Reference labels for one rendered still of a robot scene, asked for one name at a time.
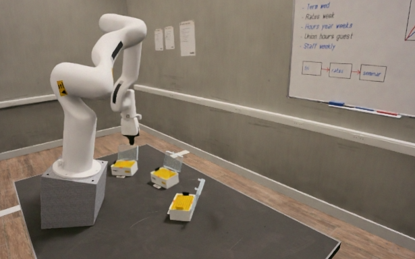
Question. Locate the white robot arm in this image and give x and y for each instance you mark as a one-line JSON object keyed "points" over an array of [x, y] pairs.
{"points": [[69, 80]]}

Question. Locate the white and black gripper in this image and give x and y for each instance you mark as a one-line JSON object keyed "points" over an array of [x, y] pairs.
{"points": [[129, 127]]}

